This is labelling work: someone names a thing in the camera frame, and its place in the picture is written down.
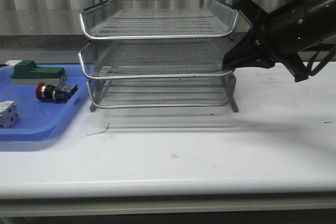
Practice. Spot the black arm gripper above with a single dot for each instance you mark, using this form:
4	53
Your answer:
273	37

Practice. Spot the silver mesh tray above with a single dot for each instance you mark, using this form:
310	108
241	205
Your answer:
157	58
152	19
162	92

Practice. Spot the red emergency stop button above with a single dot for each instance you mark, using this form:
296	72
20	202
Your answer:
61	93

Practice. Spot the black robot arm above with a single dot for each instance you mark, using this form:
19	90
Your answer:
320	21

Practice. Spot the blue plastic tray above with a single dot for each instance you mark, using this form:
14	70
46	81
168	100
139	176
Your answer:
38	119

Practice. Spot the green terminal block module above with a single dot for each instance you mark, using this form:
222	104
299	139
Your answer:
28	72

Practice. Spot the grey stone counter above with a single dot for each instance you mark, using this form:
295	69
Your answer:
41	29

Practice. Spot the white circuit breaker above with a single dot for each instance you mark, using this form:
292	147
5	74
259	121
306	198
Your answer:
9	114

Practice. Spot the silver mesh rack frame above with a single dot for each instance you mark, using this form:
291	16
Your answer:
158	53

